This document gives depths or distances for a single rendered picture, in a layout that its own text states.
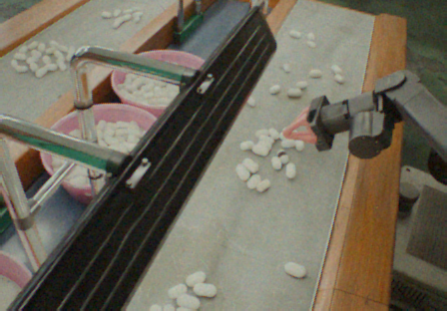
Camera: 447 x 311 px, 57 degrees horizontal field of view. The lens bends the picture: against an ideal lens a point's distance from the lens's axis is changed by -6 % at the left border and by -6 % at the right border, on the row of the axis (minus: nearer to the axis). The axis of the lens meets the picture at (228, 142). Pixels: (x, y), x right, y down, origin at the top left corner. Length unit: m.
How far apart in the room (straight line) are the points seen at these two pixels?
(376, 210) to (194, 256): 0.36
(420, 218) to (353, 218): 0.51
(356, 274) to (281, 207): 0.20
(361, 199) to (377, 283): 0.19
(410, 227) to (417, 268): 0.14
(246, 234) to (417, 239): 0.60
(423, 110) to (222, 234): 0.40
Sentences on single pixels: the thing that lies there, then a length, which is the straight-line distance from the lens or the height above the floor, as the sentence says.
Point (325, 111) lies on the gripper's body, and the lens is 0.81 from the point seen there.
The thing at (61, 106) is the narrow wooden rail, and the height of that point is 0.76.
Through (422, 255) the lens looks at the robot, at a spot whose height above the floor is 0.48.
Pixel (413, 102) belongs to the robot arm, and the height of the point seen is 1.02.
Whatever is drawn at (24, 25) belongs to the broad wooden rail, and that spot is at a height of 0.76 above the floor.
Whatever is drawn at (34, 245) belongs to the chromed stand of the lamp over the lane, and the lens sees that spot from 0.58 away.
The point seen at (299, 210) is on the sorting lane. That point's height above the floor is 0.74.
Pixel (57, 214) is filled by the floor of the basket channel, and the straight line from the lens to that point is 0.93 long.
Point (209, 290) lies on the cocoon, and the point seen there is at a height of 0.76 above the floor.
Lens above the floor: 1.37
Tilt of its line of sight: 41 degrees down
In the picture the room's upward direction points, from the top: 6 degrees clockwise
